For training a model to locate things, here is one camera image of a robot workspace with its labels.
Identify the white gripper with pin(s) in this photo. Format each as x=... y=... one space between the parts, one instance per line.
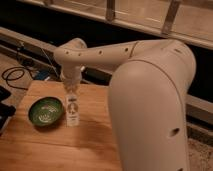
x=71 y=78

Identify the white plastic bottle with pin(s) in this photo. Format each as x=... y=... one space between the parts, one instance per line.
x=72 y=115

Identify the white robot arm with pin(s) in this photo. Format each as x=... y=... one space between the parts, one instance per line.
x=146 y=97

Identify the green ceramic bowl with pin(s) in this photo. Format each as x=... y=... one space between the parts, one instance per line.
x=45 y=111

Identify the blue box on floor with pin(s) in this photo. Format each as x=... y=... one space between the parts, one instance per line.
x=42 y=75

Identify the black device at left edge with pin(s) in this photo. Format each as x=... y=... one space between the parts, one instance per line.
x=6 y=111

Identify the metal floor rail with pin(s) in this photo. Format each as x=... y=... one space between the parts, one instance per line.
x=199 y=111

